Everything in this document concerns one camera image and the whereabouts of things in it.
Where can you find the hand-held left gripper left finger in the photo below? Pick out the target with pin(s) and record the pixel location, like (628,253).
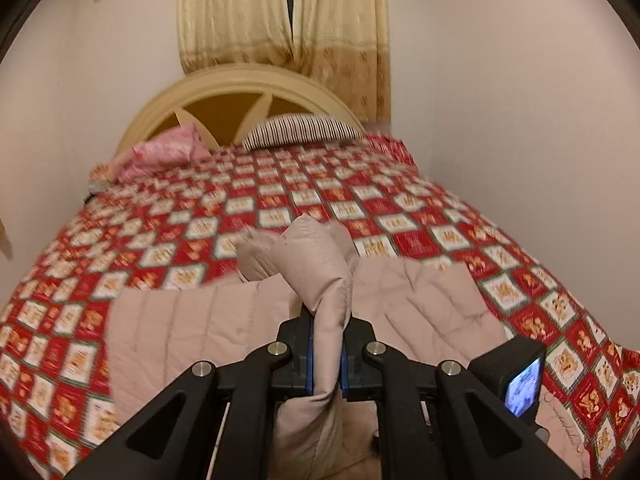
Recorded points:
(309,360)

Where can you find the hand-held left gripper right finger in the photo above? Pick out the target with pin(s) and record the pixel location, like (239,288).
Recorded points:
(345,370)

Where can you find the beige puffer jacket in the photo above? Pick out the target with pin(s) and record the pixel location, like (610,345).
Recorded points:
(175,330)

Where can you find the red checkered printed bedspread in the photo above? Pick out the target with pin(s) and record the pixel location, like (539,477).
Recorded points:
(300,185)

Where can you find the black white striped pillow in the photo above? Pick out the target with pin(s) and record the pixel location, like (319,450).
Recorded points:
(300,130)

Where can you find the pink floral pillow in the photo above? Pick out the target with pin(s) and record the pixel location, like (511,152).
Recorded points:
(160,152)

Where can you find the cream arched headboard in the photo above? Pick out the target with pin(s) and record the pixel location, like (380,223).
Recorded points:
(225,115)

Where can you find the yellow patterned curtain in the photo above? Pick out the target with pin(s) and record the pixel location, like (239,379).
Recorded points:
(235,15)

